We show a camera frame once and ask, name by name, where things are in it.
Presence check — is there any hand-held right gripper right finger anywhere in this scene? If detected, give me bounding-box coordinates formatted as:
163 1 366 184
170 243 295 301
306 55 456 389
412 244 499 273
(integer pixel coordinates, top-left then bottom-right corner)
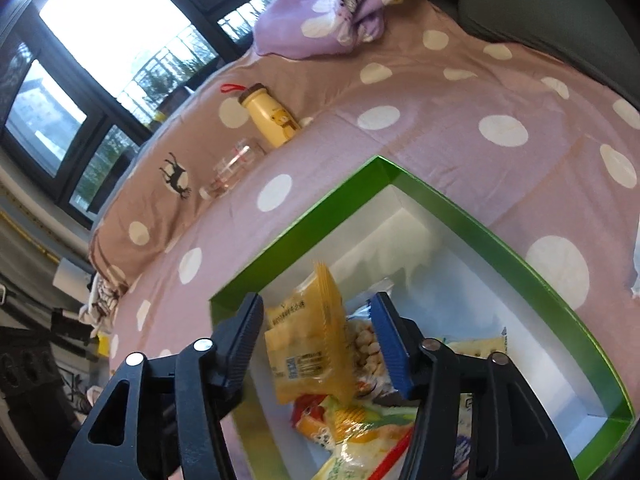
369 291 576 480

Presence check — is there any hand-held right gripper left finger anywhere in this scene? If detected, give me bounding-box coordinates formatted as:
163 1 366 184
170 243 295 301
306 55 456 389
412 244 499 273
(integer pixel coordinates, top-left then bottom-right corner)
57 292 266 480

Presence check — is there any white peanut snack packet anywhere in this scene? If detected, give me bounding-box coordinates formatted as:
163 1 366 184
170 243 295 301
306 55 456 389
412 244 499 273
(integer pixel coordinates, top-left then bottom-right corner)
345 310 396 401

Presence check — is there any yellow cracker packet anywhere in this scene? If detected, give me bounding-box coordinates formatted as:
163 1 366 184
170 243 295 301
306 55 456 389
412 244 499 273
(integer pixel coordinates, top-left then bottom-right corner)
440 327 508 361

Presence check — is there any green cardboard box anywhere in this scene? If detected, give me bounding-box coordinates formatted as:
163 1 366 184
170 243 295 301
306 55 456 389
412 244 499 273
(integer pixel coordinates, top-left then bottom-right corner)
209 155 636 480

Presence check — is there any yellow green snack packet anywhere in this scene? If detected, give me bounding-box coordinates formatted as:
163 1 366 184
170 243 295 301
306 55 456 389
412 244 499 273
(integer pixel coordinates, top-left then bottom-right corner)
310 400 418 480

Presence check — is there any orange red snack packet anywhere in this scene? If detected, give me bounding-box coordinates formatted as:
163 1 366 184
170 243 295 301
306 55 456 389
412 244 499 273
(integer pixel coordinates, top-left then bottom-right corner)
290 394 346 448

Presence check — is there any white blue red snack packet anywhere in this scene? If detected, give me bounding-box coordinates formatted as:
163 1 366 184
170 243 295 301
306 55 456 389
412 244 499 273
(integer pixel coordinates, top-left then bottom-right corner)
450 392 476 480

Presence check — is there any white patterned cloth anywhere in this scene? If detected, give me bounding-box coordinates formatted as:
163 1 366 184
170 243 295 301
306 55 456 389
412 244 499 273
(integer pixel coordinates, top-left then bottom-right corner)
77 275 121 331

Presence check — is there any dark floor equipment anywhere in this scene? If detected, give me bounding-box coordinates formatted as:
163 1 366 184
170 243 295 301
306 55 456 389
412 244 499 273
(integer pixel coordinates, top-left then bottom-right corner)
0 345 58 391

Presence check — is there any pink polka dot blanket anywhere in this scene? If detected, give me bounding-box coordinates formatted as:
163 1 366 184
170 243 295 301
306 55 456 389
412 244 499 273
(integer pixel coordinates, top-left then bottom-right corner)
87 0 640 480

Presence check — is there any purple floral cloth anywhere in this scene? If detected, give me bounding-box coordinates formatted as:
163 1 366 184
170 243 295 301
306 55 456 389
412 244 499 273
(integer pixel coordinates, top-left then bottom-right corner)
252 0 388 56

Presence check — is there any dark framed window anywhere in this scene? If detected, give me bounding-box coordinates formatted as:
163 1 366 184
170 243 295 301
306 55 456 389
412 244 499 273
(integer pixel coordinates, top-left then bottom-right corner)
0 0 321 221

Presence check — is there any grey sofa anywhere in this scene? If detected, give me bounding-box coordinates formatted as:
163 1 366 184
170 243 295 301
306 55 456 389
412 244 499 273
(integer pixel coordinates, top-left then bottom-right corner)
450 0 640 101

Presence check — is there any yellow bottle with red strap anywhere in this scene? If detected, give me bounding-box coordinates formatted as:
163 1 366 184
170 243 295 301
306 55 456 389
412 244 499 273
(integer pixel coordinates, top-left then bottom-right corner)
220 81 301 150

